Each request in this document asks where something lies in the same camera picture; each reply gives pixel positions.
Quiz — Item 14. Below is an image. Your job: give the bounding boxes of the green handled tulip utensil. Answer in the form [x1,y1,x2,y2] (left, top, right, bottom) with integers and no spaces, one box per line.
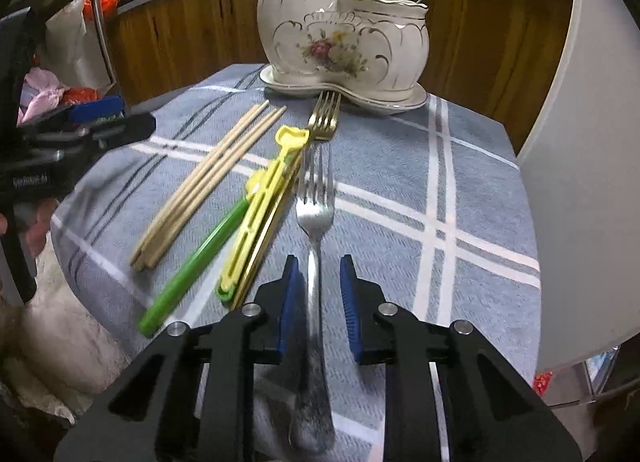
[138,168,266,337]

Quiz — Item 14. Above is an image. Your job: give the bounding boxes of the yellow tulip utensil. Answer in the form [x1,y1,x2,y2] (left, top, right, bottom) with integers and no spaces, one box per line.
[216,126,309,304]

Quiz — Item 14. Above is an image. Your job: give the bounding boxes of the silver steel fork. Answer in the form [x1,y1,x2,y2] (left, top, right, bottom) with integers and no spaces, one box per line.
[290,142,335,456]

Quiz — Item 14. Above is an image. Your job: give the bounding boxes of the gold fork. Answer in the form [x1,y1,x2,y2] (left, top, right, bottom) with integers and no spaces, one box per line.
[229,91,342,310]

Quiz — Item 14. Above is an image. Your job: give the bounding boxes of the wooden kitchen cabinets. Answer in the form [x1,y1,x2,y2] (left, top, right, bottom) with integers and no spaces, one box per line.
[105,0,574,153]

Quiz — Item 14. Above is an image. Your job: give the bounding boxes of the left hand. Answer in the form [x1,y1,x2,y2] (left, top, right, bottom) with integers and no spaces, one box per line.
[25,199,58,258]

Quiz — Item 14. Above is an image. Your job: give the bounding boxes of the blue plaid tablecloth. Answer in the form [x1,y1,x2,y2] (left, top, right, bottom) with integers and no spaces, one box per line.
[52,64,541,461]

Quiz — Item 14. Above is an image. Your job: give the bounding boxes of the white floral ceramic utensil holder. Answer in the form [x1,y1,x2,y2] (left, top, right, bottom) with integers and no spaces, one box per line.
[257,0,430,115]

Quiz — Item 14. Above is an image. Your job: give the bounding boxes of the white refrigerator side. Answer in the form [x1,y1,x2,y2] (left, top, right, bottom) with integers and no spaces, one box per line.
[518,0,639,371]

